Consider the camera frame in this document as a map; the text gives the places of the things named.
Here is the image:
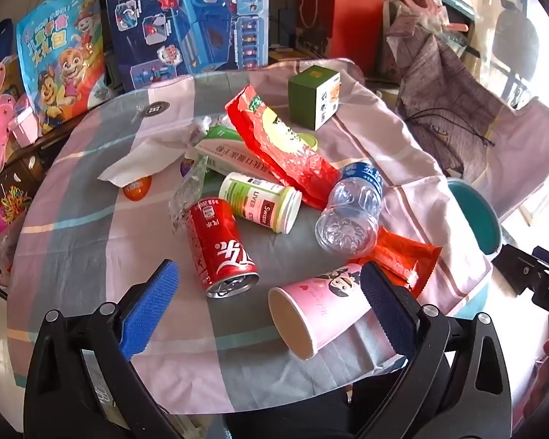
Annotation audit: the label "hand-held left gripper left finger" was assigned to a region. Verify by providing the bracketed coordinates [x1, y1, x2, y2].
[24, 258, 184, 439]

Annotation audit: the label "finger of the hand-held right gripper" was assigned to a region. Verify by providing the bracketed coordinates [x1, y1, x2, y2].
[492, 243, 538, 293]

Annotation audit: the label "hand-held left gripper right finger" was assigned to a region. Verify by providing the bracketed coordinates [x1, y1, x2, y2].
[357, 260, 513, 439]

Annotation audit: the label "teal bucket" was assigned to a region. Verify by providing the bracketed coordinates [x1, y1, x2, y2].
[446, 178, 503, 257]

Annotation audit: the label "orange-red snack wrapper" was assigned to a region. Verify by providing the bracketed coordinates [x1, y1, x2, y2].
[366, 226, 442, 296]

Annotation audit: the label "pink paper cup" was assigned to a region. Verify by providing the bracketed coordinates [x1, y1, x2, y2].
[268, 263, 376, 360]

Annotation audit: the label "red soda can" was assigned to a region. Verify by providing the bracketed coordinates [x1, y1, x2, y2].
[185, 198, 261, 300]

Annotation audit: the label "clear plastic water bottle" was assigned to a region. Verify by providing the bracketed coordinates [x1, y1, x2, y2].
[315, 161, 385, 256]

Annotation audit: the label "orange egg toy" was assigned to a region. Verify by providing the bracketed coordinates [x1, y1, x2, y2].
[123, 175, 153, 201]

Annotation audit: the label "clear plastic wrapper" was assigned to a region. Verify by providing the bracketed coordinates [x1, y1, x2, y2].
[168, 155, 211, 234]

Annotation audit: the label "white tissue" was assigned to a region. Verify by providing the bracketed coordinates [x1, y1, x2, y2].
[97, 137, 188, 188]

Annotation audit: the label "white green supplement bottle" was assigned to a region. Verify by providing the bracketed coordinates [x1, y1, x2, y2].
[219, 172, 303, 235]

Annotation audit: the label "white green carton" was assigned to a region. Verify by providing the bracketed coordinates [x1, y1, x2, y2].
[187, 125, 275, 179]

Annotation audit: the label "clear plastic bag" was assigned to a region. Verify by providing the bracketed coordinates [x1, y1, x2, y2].
[183, 114, 225, 147]

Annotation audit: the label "red green snack bag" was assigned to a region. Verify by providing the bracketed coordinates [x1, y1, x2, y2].
[225, 86, 341, 211]

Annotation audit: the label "green box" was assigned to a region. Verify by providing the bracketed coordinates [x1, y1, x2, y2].
[287, 67, 341, 132]

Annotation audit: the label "plaid tablecloth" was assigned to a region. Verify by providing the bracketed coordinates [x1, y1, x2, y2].
[7, 59, 494, 414]

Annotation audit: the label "colourful band bundle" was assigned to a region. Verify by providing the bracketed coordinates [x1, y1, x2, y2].
[0, 185, 33, 225]

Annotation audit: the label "wooden cabinet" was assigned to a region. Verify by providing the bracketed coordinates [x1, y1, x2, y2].
[0, 114, 97, 206]

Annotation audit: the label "mauve draped cloth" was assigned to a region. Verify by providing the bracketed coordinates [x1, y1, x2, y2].
[386, 9, 549, 220]

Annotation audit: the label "small pink gift box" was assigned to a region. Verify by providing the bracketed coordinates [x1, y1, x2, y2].
[8, 96, 40, 147]

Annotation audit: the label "pink butterfly wings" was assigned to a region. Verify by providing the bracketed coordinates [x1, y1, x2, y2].
[0, 59, 21, 175]

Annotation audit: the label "cartoon puppy toy box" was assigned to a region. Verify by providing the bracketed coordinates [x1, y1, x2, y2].
[16, 0, 108, 135]

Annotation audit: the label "blue toy box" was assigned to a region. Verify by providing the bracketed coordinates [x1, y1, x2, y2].
[103, 0, 270, 92]

